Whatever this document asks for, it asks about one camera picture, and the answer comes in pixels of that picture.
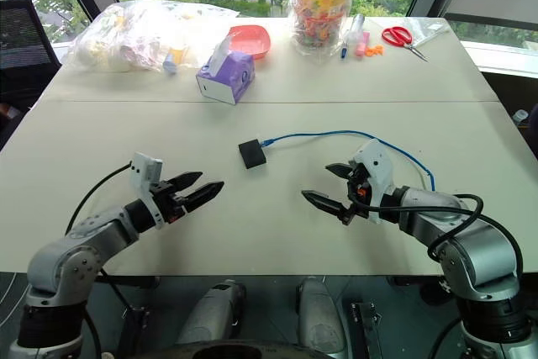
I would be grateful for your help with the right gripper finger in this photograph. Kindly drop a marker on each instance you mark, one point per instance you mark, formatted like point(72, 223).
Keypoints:
point(325, 202)
point(339, 170)

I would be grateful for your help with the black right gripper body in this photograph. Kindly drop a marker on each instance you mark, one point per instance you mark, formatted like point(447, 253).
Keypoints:
point(359, 191)

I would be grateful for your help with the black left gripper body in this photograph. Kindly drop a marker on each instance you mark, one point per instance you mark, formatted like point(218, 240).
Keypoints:
point(168, 203)

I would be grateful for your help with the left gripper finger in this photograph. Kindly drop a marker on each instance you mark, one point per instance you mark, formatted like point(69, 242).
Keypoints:
point(204, 193)
point(187, 179)

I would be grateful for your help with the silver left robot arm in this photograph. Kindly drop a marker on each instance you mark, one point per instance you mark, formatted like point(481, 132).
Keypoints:
point(80, 245)

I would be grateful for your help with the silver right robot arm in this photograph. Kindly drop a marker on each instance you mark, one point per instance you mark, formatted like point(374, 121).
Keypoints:
point(475, 245)

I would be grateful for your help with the small black box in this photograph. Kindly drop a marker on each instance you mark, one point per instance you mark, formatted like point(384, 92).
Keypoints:
point(252, 154)

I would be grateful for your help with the dark rounded silver shape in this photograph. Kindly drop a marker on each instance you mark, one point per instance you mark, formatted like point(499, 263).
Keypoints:
point(319, 317)
point(214, 313)

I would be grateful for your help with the purple tissue box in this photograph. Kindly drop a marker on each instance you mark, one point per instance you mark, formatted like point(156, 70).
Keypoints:
point(235, 75)

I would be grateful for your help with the blue and yellow tube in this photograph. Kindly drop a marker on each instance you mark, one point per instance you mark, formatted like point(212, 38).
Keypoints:
point(173, 62)

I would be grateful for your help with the blue pen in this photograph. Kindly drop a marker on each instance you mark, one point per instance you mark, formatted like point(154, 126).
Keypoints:
point(344, 51)

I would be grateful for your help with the small orange plastic pieces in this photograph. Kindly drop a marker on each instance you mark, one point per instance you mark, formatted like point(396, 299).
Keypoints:
point(373, 51)

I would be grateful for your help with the pink eraser block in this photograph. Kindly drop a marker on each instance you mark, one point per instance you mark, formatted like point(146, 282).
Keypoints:
point(361, 45)

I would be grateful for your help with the clear bag of white items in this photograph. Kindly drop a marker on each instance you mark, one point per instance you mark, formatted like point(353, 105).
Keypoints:
point(134, 35)

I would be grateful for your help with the red plastic bowl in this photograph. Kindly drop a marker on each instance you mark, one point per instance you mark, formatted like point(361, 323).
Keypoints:
point(252, 39)

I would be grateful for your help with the bag of colourful cups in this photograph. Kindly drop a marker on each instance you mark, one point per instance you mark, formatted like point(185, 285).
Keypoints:
point(321, 10)

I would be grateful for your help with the flat clear plastic bag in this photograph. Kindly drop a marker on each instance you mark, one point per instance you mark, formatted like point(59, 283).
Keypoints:
point(426, 31)

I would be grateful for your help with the clear bottle with white cap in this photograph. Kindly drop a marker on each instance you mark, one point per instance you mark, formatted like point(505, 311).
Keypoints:
point(520, 116)

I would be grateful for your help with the black mesh office chair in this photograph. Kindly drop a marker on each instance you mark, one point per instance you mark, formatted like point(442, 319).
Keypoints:
point(23, 39)

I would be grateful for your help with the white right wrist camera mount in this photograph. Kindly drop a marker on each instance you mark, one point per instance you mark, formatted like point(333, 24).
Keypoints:
point(378, 165)

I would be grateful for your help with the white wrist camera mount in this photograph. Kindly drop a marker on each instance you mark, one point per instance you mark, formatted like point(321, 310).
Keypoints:
point(145, 170)
point(378, 165)

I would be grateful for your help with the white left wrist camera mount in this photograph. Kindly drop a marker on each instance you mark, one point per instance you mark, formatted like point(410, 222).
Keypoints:
point(145, 170)

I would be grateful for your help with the black metal bracket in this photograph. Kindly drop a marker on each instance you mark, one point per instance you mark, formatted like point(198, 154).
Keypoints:
point(365, 329)

